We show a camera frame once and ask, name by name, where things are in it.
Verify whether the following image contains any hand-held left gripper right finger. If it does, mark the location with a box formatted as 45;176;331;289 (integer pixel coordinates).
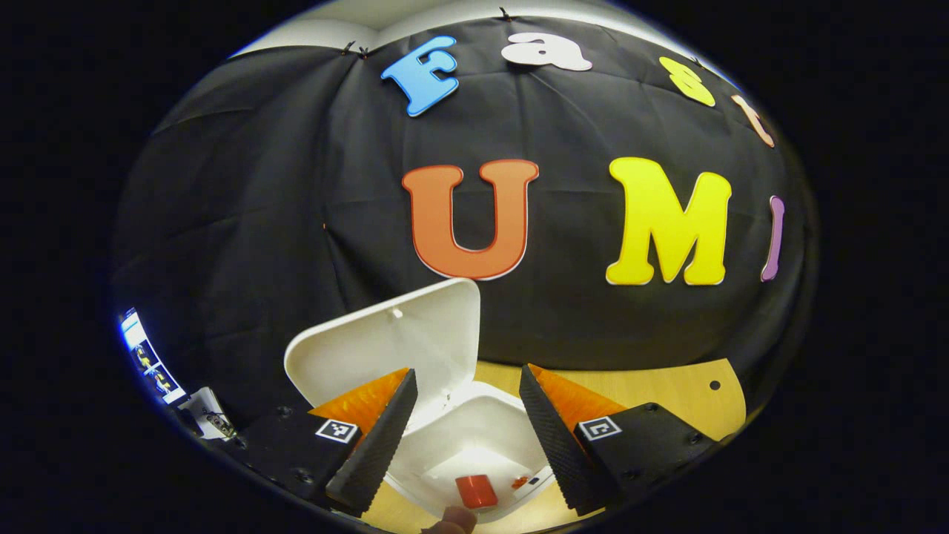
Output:
518;363;718;518

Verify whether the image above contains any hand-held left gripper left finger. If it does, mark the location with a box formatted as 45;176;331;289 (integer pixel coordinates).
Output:
222;367;419;518

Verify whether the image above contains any red pop can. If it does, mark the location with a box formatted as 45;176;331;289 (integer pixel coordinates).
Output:
454;474;499;510

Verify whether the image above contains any white desktop garbage bin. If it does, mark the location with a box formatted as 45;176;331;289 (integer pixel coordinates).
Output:
284;277;557;524

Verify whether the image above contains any wooden desktop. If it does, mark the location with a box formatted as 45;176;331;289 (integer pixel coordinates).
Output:
360;358;747;534

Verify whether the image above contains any black backdrop cloth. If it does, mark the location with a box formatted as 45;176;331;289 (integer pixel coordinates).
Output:
111;15;820;446

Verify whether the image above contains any computer monitor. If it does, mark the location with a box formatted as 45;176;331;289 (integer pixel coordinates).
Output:
120;308;188;406

